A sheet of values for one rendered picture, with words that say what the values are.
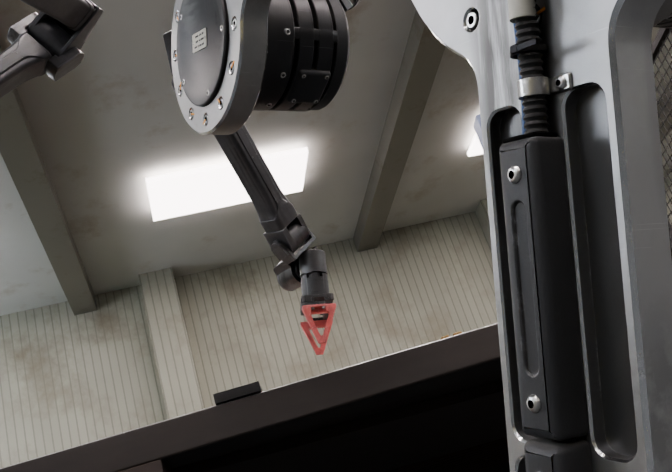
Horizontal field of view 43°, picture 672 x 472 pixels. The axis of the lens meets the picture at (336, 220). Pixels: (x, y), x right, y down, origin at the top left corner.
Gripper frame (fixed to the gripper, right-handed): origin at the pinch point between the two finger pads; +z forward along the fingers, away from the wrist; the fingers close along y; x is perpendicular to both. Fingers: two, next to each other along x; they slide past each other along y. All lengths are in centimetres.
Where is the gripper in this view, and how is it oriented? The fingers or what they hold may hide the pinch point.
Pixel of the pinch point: (320, 345)
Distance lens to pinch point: 174.5
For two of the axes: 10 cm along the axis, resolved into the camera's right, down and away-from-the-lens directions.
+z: 1.0, 9.3, -3.7
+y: 0.6, -3.7, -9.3
